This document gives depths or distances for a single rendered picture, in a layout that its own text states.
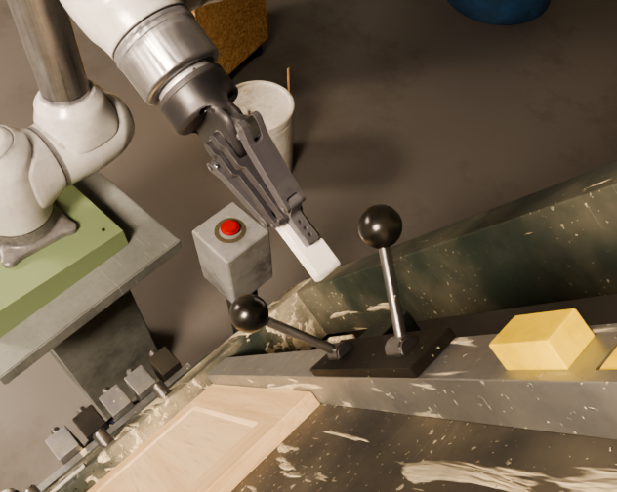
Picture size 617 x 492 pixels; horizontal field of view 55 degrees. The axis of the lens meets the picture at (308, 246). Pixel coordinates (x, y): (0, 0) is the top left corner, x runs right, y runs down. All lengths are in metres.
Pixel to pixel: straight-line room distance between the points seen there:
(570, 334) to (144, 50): 0.43
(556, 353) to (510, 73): 2.99
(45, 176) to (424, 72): 2.22
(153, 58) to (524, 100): 2.70
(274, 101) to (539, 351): 2.14
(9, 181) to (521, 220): 1.02
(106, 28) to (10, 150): 0.77
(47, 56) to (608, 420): 1.17
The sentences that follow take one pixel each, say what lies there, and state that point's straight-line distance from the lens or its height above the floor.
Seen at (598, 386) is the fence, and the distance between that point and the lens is 0.34.
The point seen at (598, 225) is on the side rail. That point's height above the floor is 1.51.
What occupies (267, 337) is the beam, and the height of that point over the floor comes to 0.89.
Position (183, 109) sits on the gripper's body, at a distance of 0.59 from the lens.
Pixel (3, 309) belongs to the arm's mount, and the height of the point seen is 0.82.
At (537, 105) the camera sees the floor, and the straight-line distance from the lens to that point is 3.16.
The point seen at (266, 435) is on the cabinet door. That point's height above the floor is 1.30.
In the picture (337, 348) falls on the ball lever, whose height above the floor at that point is 1.40.
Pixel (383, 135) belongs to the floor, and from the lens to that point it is 2.84.
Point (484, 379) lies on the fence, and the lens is 0.40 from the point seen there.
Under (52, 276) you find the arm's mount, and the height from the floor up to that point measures 0.82.
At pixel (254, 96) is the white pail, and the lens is 2.46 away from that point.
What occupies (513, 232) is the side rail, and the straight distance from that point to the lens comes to 0.67.
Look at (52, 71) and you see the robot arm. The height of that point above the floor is 1.18.
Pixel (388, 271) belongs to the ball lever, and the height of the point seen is 1.53.
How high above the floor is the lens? 1.94
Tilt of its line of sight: 54 degrees down
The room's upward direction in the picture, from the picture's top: straight up
